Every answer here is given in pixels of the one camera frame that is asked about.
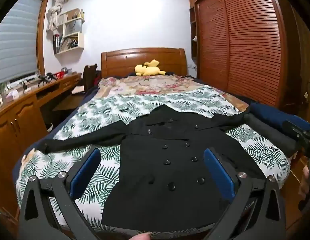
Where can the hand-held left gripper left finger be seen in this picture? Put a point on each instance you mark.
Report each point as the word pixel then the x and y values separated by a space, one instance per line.
pixel 86 172

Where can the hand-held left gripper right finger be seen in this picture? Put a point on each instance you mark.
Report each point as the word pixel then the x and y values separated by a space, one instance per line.
pixel 220 177

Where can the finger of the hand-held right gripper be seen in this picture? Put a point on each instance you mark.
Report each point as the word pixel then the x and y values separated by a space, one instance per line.
pixel 291 128

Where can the black buttoned coat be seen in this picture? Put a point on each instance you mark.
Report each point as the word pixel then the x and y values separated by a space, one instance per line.
pixel 170 140

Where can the person's right hand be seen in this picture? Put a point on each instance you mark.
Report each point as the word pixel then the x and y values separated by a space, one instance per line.
pixel 306 180

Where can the person's left hand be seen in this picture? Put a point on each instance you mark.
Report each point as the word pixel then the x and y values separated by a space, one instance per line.
pixel 142 237

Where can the dark grey rolled cloth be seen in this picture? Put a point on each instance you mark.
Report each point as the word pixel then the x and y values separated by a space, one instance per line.
pixel 270 135

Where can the navy folded cloth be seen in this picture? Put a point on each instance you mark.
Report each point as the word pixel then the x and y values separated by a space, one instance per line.
pixel 270 115

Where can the leaf print bed sheet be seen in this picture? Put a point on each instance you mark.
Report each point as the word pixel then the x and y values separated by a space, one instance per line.
pixel 107 110

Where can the wooden door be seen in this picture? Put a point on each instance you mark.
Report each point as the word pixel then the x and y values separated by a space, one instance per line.
pixel 302 55

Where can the wooden desk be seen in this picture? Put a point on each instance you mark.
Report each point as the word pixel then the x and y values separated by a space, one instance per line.
pixel 22 120

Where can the dark wooden chair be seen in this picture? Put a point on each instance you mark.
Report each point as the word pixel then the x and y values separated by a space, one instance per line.
pixel 88 77

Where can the wooden louvered wardrobe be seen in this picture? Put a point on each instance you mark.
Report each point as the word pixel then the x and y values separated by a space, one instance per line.
pixel 245 42

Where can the red desk item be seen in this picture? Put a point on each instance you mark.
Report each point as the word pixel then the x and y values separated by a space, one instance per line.
pixel 60 75

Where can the black desk figure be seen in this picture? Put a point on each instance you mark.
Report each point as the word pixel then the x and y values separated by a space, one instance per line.
pixel 46 78

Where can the floral quilt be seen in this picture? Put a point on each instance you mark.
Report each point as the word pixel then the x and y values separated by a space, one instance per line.
pixel 145 85

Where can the wooden bed headboard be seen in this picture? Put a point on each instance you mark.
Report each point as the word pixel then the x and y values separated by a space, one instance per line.
pixel 119 60

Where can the yellow plush toy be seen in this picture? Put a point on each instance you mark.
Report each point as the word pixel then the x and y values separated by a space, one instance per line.
pixel 150 70

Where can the grey window blind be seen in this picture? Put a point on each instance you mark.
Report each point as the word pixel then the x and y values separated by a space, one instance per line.
pixel 14 37

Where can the tied white curtain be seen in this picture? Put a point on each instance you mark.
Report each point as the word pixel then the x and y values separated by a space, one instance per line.
pixel 54 12

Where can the white wall shelf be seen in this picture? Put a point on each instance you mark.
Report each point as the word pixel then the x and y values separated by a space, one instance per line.
pixel 79 40

